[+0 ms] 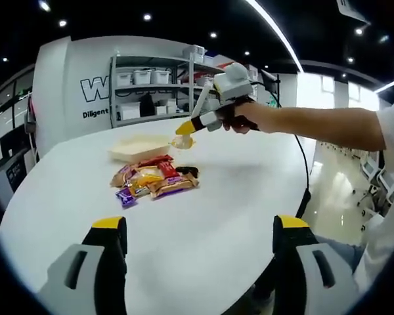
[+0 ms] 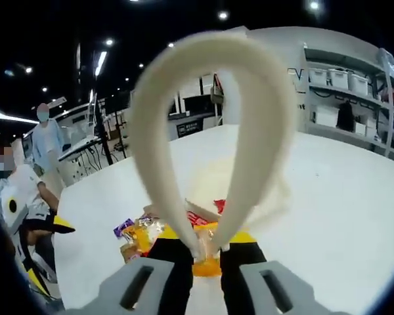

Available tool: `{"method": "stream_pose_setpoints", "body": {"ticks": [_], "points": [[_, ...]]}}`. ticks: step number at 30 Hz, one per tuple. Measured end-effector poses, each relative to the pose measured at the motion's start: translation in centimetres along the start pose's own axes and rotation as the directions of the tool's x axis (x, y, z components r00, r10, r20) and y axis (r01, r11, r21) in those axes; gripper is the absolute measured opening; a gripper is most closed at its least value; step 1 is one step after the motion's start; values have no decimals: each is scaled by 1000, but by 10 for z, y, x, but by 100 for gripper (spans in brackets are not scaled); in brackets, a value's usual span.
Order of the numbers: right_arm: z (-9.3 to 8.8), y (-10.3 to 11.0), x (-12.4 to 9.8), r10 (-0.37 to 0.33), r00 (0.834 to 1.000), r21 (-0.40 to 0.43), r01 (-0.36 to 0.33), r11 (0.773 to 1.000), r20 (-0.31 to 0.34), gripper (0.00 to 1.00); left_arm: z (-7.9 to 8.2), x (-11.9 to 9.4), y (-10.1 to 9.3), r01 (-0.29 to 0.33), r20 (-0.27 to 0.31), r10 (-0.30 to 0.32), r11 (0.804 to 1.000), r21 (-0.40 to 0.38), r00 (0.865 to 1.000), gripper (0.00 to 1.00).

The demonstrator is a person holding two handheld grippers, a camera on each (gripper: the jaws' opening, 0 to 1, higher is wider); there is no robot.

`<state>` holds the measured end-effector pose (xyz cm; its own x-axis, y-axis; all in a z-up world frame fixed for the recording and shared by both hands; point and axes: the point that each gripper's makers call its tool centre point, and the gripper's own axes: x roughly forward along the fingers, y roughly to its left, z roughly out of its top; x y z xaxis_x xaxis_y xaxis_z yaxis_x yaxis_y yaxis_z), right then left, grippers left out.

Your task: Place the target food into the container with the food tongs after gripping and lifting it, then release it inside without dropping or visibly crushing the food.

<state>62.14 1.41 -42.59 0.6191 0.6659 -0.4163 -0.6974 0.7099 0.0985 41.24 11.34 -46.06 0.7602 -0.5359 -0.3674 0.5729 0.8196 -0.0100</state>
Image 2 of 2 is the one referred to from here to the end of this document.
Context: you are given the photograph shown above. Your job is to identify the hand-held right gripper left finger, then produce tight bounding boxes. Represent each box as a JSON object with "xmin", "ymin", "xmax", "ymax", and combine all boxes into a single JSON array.
[{"xmin": 64, "ymin": 226, "xmax": 195, "ymax": 315}]

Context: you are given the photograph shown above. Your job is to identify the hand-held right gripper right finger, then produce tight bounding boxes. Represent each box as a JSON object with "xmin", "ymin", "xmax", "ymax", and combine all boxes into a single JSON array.
[{"xmin": 219, "ymin": 228, "xmax": 319, "ymax": 315}]

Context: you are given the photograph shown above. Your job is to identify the orange food packet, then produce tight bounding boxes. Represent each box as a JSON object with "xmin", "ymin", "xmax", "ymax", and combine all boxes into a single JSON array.
[{"xmin": 192, "ymin": 226, "xmax": 223, "ymax": 278}]

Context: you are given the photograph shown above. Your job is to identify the pile of food packets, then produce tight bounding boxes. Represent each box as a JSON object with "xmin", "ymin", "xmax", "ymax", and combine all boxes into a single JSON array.
[{"xmin": 120, "ymin": 198, "xmax": 228, "ymax": 264}]

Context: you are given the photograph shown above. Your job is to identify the purple food packet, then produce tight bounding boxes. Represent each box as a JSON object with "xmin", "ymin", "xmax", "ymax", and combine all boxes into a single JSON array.
[{"xmin": 114, "ymin": 218, "xmax": 135, "ymax": 239}]

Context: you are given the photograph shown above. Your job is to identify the beige food container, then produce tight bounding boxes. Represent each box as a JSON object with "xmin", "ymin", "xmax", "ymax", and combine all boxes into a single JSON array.
[{"xmin": 183, "ymin": 157, "xmax": 294, "ymax": 228}]

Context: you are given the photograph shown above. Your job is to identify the beige food tongs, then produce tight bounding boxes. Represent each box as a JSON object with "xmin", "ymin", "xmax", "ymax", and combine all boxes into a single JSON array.
[{"xmin": 129, "ymin": 31, "xmax": 298, "ymax": 260}]

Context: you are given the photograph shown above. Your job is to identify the person's left hand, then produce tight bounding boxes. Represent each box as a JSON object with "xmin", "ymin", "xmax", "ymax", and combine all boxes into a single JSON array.
[{"xmin": 26, "ymin": 230, "xmax": 53, "ymax": 246}]

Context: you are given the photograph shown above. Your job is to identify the white workbench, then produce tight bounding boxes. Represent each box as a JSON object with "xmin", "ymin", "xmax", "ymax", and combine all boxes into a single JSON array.
[{"xmin": 57, "ymin": 129, "xmax": 132, "ymax": 167}]

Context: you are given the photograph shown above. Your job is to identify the black floor sign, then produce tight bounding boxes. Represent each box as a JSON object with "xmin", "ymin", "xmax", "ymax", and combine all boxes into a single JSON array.
[{"xmin": 176, "ymin": 119, "xmax": 205, "ymax": 139}]

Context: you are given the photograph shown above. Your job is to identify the white cardboard box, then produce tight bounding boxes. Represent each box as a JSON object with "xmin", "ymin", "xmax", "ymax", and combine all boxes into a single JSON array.
[{"xmin": 315, "ymin": 106, "xmax": 339, "ymax": 128}]

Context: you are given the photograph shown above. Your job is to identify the black backpack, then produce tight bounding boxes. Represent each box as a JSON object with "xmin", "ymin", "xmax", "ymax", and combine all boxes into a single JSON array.
[{"xmin": 336, "ymin": 100, "xmax": 356, "ymax": 132}]

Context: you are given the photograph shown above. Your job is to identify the row of white storage boxes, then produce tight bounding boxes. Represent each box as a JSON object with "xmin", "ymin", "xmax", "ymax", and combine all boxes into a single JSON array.
[{"xmin": 308, "ymin": 66, "xmax": 394, "ymax": 98}]

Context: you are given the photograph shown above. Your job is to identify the grey metal shelving unit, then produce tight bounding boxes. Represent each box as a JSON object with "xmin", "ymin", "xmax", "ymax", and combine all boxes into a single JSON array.
[{"xmin": 303, "ymin": 42, "xmax": 394, "ymax": 159}]

